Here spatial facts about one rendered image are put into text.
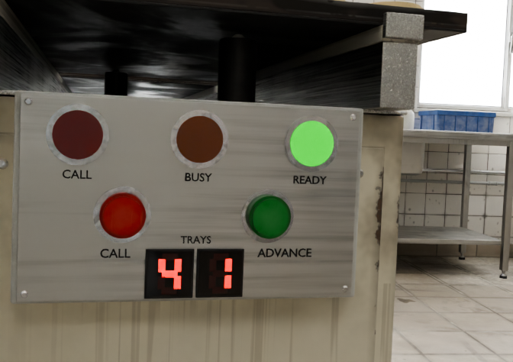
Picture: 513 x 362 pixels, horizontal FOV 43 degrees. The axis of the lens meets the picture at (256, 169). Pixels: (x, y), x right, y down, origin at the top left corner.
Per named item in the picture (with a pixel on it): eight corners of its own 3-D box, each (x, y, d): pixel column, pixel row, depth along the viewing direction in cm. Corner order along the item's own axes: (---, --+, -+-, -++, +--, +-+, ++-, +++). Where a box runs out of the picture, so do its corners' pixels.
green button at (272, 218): (243, 235, 46) (245, 193, 46) (284, 235, 47) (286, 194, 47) (248, 239, 45) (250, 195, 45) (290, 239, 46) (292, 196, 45)
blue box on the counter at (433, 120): (436, 132, 408) (437, 109, 407) (417, 132, 437) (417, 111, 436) (495, 134, 414) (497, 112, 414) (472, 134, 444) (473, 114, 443)
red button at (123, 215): (98, 235, 44) (99, 190, 44) (143, 235, 45) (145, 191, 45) (98, 239, 42) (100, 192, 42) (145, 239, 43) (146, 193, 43)
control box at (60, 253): (15, 292, 46) (20, 92, 45) (339, 287, 51) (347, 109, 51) (8, 306, 42) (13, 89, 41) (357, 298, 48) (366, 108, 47)
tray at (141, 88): (253, 88, 117) (254, 79, 117) (17, 74, 107) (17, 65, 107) (202, 101, 175) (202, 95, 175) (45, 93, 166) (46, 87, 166)
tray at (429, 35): (467, 33, 50) (468, 12, 49) (-121, -19, 40) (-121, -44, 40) (263, 84, 108) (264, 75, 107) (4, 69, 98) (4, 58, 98)
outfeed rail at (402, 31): (153, 124, 242) (154, 106, 241) (162, 124, 242) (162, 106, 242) (382, 107, 47) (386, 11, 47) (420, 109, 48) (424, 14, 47)
